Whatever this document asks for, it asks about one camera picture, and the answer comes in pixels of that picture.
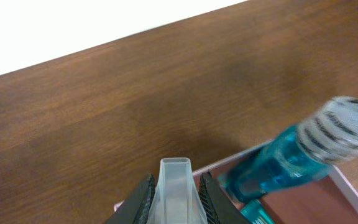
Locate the teal mouthwash bottle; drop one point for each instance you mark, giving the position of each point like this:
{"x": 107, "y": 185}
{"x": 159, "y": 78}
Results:
{"x": 303, "y": 153}

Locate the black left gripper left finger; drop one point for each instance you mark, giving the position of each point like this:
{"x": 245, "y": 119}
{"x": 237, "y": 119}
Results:
{"x": 135, "y": 208}

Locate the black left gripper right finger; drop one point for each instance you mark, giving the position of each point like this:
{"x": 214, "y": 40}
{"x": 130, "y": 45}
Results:
{"x": 218, "y": 207}

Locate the purple hand soap pump bottle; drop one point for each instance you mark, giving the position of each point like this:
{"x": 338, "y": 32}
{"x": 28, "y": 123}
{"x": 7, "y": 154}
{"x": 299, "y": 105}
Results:
{"x": 176, "y": 199}

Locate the green white toothpaste tube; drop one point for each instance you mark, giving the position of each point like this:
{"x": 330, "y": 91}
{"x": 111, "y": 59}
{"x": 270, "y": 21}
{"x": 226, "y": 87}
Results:
{"x": 255, "y": 213}

